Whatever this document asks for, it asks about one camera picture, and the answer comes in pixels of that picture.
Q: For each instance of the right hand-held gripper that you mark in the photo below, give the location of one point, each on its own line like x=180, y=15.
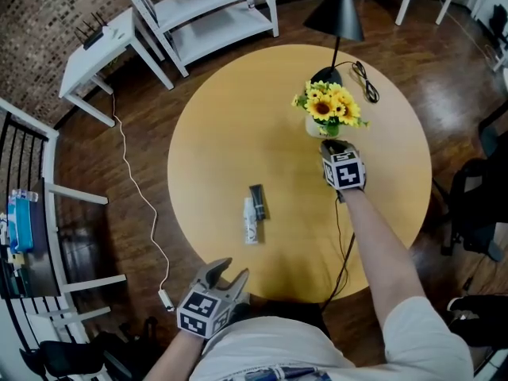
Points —
x=345, y=173

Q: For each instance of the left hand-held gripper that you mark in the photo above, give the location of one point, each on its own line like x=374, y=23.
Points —
x=198, y=306

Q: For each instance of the white tube bottle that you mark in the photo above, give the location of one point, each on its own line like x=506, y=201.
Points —
x=250, y=222

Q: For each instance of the dark grey tube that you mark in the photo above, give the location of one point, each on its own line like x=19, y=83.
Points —
x=259, y=202

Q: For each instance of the person's left forearm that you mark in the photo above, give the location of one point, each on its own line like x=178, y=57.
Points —
x=174, y=355

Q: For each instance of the person's right forearm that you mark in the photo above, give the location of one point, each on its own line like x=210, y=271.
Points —
x=377, y=244

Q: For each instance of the sunflowers in white pot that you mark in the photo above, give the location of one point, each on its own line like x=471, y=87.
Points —
x=327, y=107

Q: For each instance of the white power adapter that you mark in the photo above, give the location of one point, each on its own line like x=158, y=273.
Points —
x=166, y=300

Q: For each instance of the person's black trousers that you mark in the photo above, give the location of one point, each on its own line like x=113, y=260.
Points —
x=293, y=310

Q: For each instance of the person's printed white T-shirt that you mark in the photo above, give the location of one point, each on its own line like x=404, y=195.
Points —
x=297, y=347

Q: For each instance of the desk lamp with cone shade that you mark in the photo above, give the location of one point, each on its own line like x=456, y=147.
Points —
x=341, y=10

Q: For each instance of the black office chair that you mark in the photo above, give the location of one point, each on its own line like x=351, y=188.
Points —
x=501, y=18
x=476, y=197

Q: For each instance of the small white bottle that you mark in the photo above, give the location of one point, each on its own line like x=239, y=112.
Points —
x=251, y=3

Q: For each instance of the white metal rack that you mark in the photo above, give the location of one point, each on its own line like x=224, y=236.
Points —
x=75, y=193

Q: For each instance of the black swivel chair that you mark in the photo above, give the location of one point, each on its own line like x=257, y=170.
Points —
x=67, y=355

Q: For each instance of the white shelving unit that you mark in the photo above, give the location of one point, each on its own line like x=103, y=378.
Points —
x=206, y=14

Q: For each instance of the blue tissue pack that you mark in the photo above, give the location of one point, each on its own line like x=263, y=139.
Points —
x=21, y=224

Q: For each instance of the black stair railing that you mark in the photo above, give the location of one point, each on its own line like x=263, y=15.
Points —
x=29, y=131

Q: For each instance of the white side table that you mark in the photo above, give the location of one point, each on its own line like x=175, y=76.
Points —
x=103, y=50

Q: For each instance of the black router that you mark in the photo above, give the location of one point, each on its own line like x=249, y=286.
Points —
x=93, y=34

